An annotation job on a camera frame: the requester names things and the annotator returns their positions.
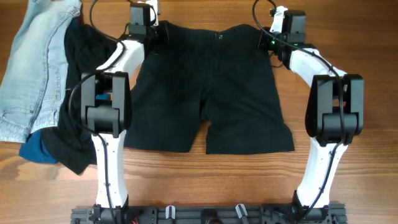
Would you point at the dark blue garment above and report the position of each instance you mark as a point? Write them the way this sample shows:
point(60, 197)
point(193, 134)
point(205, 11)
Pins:
point(37, 149)

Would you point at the light blue denim jeans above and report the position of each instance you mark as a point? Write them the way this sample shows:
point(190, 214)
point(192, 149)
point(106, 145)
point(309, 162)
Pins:
point(34, 83)

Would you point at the black garment in pile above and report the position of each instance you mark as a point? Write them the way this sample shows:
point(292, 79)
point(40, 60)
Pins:
point(74, 130)

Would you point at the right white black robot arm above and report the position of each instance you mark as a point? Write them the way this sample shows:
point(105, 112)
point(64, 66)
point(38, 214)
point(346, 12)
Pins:
point(334, 114)

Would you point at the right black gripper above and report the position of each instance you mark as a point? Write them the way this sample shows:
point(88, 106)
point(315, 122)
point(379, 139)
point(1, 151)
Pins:
point(262, 37)

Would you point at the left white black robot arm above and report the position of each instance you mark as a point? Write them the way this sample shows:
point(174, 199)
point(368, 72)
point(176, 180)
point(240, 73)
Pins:
point(106, 104)

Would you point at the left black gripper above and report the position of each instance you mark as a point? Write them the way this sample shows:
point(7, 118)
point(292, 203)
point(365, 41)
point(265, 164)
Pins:
point(164, 35)

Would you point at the black shorts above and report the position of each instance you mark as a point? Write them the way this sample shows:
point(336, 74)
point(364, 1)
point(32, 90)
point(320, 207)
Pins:
point(208, 76)

